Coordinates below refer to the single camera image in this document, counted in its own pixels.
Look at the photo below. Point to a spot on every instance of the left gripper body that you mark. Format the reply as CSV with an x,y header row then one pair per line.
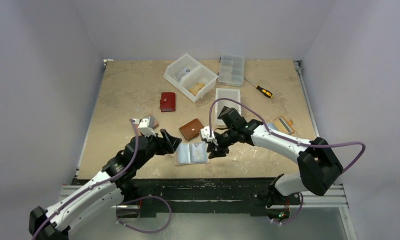
x,y
154,148

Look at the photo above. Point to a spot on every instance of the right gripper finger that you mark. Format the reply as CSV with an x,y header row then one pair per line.
x,y
213,152
223,152

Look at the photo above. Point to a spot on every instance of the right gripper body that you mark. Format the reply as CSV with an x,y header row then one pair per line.
x,y
223,143

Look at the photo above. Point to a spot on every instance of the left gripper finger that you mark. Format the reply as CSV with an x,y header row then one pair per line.
x,y
167,149
170,141

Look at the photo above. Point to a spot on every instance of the tan card holder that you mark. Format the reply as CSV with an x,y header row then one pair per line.
x,y
282,125

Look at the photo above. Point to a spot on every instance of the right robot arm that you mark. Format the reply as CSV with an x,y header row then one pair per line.
x,y
318,165

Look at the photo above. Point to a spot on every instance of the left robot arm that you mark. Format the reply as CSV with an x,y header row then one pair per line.
x,y
113,182

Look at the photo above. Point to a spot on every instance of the brown card holder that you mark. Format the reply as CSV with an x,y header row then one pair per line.
x,y
191,129

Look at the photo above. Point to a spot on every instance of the pink card holder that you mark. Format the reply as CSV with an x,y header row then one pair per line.
x,y
153,122

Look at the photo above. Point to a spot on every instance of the red card holder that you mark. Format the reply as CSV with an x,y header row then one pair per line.
x,y
167,102

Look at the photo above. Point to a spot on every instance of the card in bin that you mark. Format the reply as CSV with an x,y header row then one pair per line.
x,y
179,75

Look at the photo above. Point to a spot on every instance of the white small bin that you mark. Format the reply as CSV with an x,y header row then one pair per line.
x,y
229,93

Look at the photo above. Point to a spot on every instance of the yellow black screwdriver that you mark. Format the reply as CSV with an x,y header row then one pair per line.
x,y
262,90

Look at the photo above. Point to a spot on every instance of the yellow item in bin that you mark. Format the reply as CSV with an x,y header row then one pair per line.
x,y
194,90

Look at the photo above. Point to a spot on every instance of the clear compartment organizer box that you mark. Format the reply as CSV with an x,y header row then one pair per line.
x,y
231,70

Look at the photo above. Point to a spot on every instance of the white divided bin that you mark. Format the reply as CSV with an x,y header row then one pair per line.
x,y
199,74

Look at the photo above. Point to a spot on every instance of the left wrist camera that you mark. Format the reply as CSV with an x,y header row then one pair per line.
x,y
143,127

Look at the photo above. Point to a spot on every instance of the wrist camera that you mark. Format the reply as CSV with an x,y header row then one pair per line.
x,y
143,127
207,135

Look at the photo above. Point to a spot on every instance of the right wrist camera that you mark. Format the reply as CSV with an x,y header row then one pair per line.
x,y
207,135

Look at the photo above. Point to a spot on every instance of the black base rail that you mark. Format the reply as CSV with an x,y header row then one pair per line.
x,y
246,195

